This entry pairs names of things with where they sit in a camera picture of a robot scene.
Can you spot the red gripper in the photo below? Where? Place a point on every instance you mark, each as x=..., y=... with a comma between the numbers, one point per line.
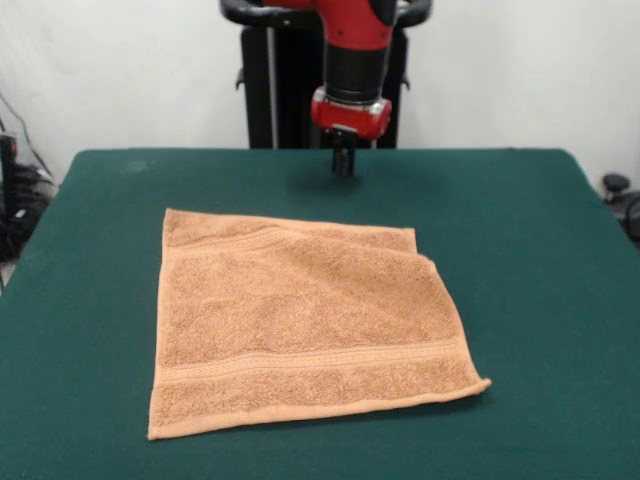
x=350, y=119

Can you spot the tan terry cloth towel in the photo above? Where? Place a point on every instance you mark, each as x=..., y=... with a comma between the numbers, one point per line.
x=300, y=325

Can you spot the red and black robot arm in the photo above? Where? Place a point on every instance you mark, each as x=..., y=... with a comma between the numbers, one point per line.
x=357, y=45

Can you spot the dark green table cloth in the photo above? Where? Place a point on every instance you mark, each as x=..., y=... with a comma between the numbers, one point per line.
x=525, y=250

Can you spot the black electronics box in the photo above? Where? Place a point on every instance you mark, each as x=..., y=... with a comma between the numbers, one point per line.
x=7, y=200

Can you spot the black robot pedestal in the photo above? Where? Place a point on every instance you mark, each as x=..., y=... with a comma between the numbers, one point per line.
x=280, y=90

